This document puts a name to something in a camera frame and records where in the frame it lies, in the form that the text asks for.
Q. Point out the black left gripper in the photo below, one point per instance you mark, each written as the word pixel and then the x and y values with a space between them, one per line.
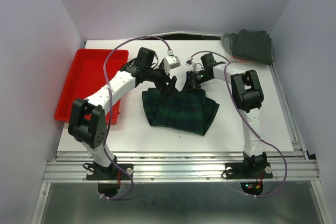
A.
pixel 166 90

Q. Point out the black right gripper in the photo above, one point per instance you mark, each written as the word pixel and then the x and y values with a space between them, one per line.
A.
pixel 190 84

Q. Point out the green plaid skirt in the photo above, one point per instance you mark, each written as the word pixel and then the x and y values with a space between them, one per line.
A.
pixel 191 112

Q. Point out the grey dotted skirt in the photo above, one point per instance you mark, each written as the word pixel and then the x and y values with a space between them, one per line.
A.
pixel 253 46

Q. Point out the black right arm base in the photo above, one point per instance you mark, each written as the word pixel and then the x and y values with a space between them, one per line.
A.
pixel 238 170

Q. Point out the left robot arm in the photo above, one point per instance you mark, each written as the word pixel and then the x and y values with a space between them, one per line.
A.
pixel 88 124

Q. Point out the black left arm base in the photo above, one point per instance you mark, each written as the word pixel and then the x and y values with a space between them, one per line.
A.
pixel 96 172

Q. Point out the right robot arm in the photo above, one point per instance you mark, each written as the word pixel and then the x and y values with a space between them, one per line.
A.
pixel 247 97

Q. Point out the folded pink patterned skirt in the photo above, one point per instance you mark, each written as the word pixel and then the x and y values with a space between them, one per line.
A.
pixel 238 60

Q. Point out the folded light grey skirt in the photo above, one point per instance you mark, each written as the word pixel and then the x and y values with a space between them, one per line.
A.
pixel 229 41

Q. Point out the red plastic tray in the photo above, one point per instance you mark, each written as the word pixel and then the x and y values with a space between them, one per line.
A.
pixel 86 77

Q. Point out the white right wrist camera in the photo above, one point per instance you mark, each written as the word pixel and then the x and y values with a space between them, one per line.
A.
pixel 192 65

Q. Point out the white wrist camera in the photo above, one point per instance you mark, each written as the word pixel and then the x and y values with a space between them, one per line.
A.
pixel 170 62
pixel 192 65

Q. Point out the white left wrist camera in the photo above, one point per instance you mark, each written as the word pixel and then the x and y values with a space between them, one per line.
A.
pixel 170 62

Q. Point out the aluminium frame rail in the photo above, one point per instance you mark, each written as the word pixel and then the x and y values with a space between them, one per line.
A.
pixel 190 167

